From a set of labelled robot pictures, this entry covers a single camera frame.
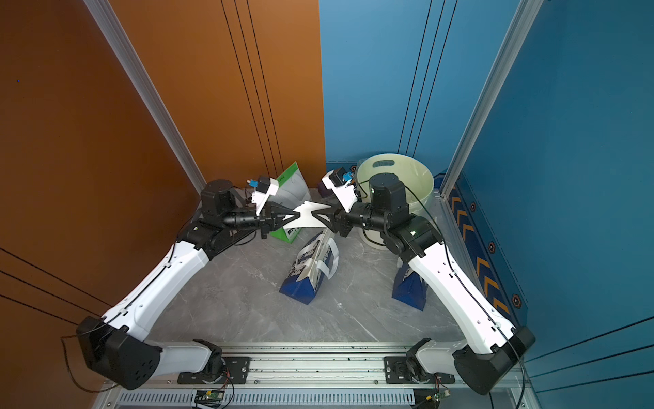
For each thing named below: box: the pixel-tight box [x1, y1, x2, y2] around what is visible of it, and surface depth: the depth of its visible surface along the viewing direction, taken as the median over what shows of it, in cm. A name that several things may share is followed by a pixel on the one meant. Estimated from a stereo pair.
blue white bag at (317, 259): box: [279, 227, 339, 306], surface depth 80 cm
